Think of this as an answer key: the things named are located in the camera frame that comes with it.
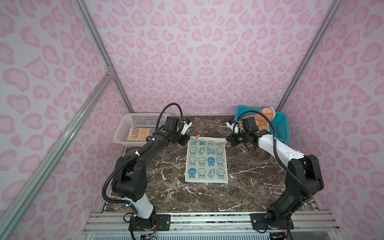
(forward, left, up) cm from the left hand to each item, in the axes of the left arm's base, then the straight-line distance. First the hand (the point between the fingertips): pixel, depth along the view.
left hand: (189, 135), depth 89 cm
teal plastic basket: (+18, -65, -11) cm, 68 cm away
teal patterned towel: (-9, -10, -15) cm, 20 cm away
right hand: (-1, -23, -1) cm, 23 cm away
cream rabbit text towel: (+12, +37, -15) cm, 41 cm away
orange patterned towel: (+20, -53, -13) cm, 58 cm away
